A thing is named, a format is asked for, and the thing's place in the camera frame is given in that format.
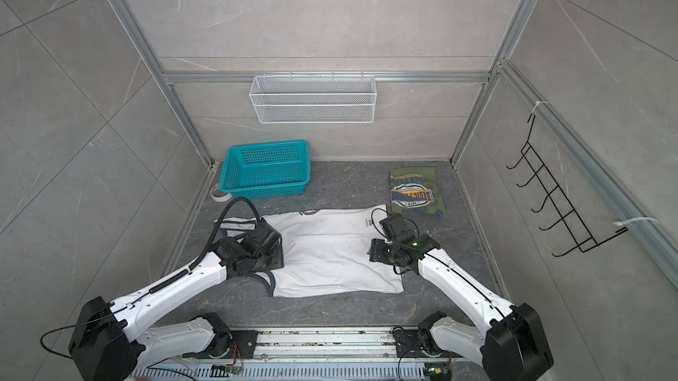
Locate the teal plastic basket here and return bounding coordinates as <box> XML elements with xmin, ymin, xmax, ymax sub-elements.
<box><xmin>220</xmin><ymin>140</ymin><xmax>311</xmax><ymax>199</ymax></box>

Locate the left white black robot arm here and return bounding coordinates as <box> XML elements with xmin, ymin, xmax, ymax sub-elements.
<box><xmin>68</xmin><ymin>219</ymin><xmax>284</xmax><ymax>380</ymax></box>

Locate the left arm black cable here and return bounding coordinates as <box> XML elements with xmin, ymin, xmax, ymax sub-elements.
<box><xmin>39</xmin><ymin>196</ymin><xmax>263</xmax><ymax>361</ymax></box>

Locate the white wire mesh shelf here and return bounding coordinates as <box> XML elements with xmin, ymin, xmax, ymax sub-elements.
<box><xmin>249</xmin><ymin>75</ymin><xmax>377</xmax><ymax>124</ymax></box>

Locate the black wire hook rack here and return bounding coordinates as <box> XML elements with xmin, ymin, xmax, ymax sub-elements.
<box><xmin>506</xmin><ymin>114</ymin><xmax>629</xmax><ymax>258</ymax></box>

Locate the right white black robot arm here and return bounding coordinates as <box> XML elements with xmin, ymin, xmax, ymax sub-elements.
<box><xmin>369</xmin><ymin>214</ymin><xmax>554</xmax><ymax>380</ymax></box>

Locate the white tank top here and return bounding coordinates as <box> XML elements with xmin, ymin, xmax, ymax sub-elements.
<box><xmin>214</xmin><ymin>203</ymin><xmax>405</xmax><ymax>298</ymax></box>

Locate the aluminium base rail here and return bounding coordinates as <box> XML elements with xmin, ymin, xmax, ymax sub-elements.
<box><xmin>108</xmin><ymin>326</ymin><xmax>552</xmax><ymax>381</ymax></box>

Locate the green tank top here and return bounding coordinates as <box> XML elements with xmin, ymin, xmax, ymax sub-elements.
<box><xmin>388</xmin><ymin>167</ymin><xmax>446</xmax><ymax>218</ymax></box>

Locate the roll of tape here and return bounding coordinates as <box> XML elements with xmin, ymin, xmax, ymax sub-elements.
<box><xmin>209</xmin><ymin>183</ymin><xmax>233</xmax><ymax>203</ymax></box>

